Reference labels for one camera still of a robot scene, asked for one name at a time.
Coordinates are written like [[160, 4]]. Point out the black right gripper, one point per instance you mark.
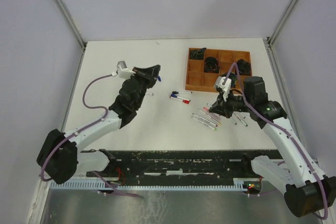
[[221, 107]]

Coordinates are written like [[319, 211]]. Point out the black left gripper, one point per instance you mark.
[[150, 74]]

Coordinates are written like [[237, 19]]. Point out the pink highlighter pen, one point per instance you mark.
[[211, 114]]

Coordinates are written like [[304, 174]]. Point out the magenta capped marker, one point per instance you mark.
[[205, 120]]

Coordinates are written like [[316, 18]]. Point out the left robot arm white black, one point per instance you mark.
[[63, 154]]

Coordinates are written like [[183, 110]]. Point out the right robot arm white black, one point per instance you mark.
[[305, 186]]

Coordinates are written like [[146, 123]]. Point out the white marker black cap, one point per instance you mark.
[[181, 92]]

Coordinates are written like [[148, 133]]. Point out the orange wooden compartment tray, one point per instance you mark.
[[205, 65]]

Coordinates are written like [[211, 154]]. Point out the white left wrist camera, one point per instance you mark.
[[122, 71]]

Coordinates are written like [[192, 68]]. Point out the aluminium frame post right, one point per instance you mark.
[[282, 22]]

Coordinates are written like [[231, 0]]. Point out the aluminium frame post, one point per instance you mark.
[[282, 22], [70, 22]]

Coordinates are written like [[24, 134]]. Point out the aluminium frame post left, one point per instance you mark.
[[70, 22]]

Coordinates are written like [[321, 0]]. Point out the white slotted cable duct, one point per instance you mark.
[[97, 184]]

